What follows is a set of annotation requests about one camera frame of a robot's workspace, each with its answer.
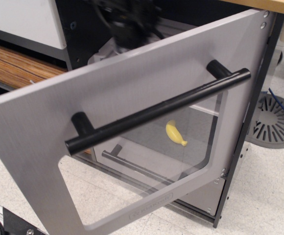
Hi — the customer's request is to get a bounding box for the black oven door handle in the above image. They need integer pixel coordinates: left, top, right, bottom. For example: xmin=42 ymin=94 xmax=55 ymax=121
xmin=65 ymin=60 xmax=251 ymax=155

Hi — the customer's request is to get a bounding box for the grey toy oven door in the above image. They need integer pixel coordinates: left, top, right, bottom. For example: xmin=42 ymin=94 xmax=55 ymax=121
xmin=0 ymin=9 xmax=275 ymax=235

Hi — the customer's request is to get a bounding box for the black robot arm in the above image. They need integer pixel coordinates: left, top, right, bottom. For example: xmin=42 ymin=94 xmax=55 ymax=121
xmin=93 ymin=0 xmax=165 ymax=53

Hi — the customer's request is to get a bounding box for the grey oven shelf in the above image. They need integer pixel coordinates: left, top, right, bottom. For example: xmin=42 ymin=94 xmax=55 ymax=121
xmin=190 ymin=105 xmax=219 ymax=117

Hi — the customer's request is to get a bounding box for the grey lower oven drawer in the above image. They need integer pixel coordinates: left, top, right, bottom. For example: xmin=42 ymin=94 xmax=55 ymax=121
xmin=94 ymin=138 xmax=225 ymax=215

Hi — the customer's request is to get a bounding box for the yellow toy banana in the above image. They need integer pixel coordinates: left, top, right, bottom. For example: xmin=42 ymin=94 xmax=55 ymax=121
xmin=166 ymin=120 xmax=188 ymax=147

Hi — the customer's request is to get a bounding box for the grey slotted round base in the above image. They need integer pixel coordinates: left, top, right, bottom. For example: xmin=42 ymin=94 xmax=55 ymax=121
xmin=246 ymin=92 xmax=284 ymax=149

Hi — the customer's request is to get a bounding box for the upper wood-grain bin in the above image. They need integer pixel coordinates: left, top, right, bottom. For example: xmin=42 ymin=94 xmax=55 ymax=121
xmin=0 ymin=46 xmax=68 ymax=89

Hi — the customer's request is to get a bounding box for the black plate with screw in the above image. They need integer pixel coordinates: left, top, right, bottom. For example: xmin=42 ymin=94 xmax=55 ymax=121
xmin=2 ymin=208 xmax=45 ymax=235

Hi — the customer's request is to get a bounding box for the wooden countertop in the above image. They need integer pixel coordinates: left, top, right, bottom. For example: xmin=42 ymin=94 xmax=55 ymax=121
xmin=226 ymin=0 xmax=284 ymax=14

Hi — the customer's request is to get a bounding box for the black drawer handle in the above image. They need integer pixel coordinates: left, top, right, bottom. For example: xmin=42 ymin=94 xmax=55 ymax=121
xmin=102 ymin=144 xmax=174 ymax=185

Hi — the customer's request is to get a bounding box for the black toy kitchen frame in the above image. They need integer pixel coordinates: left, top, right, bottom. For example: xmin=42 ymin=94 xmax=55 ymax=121
xmin=0 ymin=0 xmax=284 ymax=228

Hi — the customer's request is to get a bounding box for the blue cable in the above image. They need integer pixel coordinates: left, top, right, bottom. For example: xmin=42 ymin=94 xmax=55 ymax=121
xmin=268 ymin=87 xmax=284 ymax=123

